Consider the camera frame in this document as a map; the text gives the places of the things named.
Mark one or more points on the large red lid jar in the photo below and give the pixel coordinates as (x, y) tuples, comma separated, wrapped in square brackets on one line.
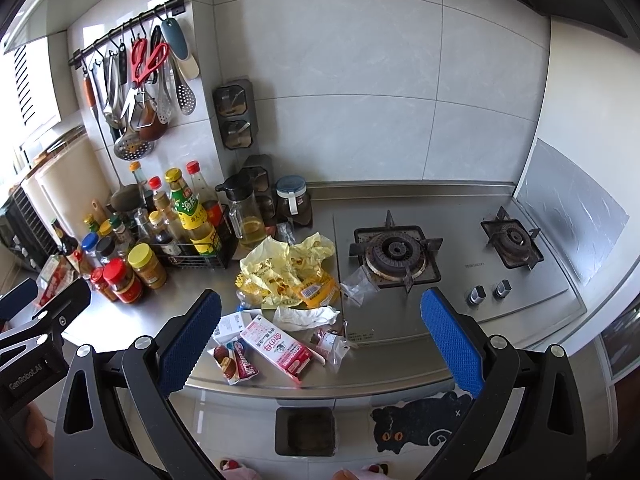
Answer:
[(125, 284)]

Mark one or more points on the black cat floor mat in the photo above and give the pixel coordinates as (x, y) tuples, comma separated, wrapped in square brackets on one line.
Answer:
[(425, 422)]

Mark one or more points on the blue handled rice scoop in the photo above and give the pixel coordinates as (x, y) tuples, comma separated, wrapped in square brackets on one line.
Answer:
[(174, 36)]

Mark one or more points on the yellow lid sauce jar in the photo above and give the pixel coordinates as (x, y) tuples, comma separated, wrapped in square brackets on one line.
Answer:
[(145, 263)]

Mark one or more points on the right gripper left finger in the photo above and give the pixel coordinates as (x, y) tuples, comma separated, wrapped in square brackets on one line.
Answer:
[(155, 367)]

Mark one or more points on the yellow printed wrapper paper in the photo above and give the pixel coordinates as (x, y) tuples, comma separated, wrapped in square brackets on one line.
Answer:
[(275, 269)]

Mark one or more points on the dark spice containers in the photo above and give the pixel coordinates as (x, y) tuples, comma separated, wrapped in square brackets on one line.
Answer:
[(259, 167)]

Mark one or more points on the brown wooden ladle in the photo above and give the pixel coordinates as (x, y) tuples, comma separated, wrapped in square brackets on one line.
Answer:
[(146, 120)]

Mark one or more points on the clear plastic bag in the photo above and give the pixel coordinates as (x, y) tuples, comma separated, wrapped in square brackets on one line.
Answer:
[(359, 287)]

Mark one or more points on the green label seasoning bottle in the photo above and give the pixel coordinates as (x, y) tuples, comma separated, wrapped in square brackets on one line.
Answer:
[(192, 214)]

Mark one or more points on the plastic bottle blue cap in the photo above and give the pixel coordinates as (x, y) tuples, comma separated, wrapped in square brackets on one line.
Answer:
[(248, 301)]

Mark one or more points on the orange cap dark bottle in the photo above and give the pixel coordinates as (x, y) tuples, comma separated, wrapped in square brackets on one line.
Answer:
[(145, 190)]

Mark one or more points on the steel gas stove top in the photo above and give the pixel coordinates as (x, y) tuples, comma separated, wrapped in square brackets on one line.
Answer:
[(541, 301)]

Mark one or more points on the red snack packet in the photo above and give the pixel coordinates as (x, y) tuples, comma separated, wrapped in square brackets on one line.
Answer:
[(233, 363)]

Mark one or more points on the left burner grate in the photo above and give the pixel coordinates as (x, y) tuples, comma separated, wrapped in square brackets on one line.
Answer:
[(397, 256)]

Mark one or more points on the small red lid jar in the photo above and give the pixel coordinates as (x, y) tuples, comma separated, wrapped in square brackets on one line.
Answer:
[(100, 284)]

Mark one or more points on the glass jar blue lid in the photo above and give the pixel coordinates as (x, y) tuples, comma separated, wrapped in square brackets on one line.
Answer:
[(294, 203)]

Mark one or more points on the slotted steel spoon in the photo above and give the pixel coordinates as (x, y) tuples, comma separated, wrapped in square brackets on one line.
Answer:
[(185, 97)]

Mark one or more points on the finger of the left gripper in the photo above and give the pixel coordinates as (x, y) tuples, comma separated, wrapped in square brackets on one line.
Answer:
[(63, 309), (17, 298)]

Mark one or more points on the red cap vinegar bottle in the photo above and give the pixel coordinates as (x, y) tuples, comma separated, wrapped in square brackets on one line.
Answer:
[(206, 195)]

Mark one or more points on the steel skimmer ladle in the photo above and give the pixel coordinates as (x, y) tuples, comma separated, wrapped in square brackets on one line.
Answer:
[(128, 144)]

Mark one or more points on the glass oil dispenser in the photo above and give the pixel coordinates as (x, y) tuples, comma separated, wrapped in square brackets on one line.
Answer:
[(244, 212)]

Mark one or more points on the black trash bin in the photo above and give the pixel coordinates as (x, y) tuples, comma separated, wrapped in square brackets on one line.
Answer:
[(305, 432)]

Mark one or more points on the black utensil rail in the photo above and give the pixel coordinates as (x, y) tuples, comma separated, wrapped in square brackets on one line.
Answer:
[(115, 35)]

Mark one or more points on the person left hand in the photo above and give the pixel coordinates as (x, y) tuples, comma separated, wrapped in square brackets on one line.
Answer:
[(39, 438)]

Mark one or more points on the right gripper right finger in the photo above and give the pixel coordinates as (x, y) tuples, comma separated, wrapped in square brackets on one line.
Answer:
[(479, 368)]

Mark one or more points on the white tissue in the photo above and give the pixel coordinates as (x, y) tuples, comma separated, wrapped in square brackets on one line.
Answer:
[(296, 320)]

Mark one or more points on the pink milk carton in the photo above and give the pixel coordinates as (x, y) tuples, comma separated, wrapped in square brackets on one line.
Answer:
[(280, 349)]

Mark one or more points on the orange snack bag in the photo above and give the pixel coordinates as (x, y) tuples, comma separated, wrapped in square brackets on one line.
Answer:
[(317, 290)]

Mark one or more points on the black wire bottle rack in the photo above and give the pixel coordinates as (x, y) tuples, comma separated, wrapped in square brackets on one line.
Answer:
[(190, 258)]

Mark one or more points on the red kitchen scissors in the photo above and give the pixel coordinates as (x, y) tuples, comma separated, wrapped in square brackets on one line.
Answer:
[(142, 63)]

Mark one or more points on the small white box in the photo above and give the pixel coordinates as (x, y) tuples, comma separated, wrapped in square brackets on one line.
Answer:
[(231, 325)]

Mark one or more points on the right stove knob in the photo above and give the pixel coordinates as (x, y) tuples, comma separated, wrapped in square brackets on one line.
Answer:
[(502, 289)]

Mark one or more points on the small clear snack packet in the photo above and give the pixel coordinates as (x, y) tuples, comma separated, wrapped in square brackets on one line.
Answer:
[(331, 348)]

